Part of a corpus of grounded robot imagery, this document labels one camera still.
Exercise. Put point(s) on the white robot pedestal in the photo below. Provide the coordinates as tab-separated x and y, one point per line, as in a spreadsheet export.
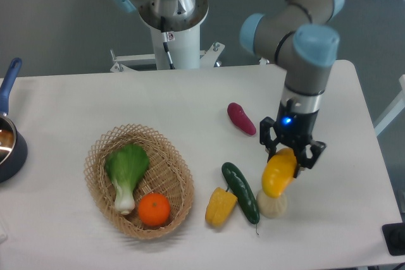
183	46

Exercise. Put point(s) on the yellow toy mango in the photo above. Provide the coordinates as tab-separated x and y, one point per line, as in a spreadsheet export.
279	172

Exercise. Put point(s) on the purple toy sweet potato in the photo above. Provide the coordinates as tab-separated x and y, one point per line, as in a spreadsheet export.
240	119

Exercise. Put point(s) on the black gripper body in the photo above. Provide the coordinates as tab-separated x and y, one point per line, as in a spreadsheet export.
294	130

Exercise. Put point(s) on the orange toy tangerine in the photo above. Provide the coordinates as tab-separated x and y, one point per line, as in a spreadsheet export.
154	209

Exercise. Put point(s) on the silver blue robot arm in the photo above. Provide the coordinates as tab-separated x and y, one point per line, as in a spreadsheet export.
297	40

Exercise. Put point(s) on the black device at edge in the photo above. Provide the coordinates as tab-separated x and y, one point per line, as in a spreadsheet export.
394	238

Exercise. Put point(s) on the green toy bok choy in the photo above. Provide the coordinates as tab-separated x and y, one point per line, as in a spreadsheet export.
126	167

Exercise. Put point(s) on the yellow toy bell pepper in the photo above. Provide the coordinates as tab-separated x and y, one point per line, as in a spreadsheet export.
220	206

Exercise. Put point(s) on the white metal base frame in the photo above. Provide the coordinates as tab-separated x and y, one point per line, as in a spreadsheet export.
208	58

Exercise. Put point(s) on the dark blue saucepan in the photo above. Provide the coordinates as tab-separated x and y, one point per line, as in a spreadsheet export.
14	149

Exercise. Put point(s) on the woven wicker basket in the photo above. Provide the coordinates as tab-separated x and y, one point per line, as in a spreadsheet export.
167	174

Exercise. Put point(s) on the green toy cucumber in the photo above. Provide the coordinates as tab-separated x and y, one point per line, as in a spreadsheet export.
239	186

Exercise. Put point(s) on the white table leg frame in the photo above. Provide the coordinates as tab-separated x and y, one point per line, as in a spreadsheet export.
391	111

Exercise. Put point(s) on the beige toy steamed bun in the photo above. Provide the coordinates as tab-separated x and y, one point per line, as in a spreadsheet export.
271	207

